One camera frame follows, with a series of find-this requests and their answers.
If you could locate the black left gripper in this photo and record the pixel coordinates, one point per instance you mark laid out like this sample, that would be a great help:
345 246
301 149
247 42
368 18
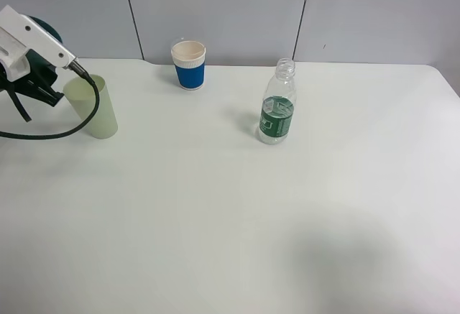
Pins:
38 83

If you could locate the teal plastic cup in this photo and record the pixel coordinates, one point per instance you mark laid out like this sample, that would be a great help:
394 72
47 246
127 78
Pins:
48 32

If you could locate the pale green plastic cup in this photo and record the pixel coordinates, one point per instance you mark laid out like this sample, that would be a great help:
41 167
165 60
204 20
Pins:
81 97

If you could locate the blue sleeved paper cup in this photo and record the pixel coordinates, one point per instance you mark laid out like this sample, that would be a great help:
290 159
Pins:
189 58

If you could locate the clear bottle green label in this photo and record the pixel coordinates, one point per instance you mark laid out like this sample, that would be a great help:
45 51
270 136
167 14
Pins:
278 104

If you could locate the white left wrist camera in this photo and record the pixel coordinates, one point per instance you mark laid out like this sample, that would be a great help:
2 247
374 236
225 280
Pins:
19 35

